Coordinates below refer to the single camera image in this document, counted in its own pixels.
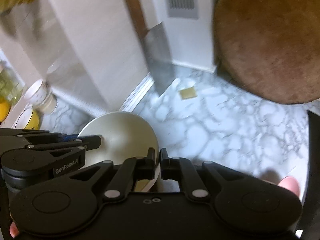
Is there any cream plastic bowl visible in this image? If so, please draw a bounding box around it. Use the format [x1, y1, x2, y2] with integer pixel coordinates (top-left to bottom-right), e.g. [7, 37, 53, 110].
[69, 112, 160, 202]

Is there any pink bear-shaped plate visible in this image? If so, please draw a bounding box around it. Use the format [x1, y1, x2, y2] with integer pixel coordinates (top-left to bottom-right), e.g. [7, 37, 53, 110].
[278, 176, 300, 197]

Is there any person's left hand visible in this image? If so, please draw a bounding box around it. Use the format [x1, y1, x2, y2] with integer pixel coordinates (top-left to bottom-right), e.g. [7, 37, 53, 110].
[9, 222, 20, 238]

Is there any yellow ceramic bowl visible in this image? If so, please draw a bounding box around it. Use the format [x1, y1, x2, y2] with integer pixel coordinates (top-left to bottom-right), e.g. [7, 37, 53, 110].
[15, 107, 40, 130]

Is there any yellow mug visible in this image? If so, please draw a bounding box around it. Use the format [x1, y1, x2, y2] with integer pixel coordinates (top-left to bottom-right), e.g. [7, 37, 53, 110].
[0, 100, 11, 122]

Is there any white floral bowl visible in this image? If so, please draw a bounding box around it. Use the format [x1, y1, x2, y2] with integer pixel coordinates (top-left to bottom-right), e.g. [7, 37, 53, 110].
[24, 79, 49, 106]

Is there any yellow soap bar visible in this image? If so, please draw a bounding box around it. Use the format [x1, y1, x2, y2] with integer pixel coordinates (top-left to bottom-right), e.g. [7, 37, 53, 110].
[179, 87, 197, 100]

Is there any black gas stove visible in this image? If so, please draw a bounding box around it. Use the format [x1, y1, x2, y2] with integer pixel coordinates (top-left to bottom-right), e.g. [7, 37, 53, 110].
[297, 111, 320, 239]

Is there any round wooden cutting board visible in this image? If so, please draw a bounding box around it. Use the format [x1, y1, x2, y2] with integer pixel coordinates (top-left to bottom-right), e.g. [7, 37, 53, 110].
[213, 0, 319, 105]

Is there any cleaver with wooden handle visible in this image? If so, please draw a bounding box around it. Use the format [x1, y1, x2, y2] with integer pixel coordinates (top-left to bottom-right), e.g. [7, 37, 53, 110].
[125, 0, 175, 96]

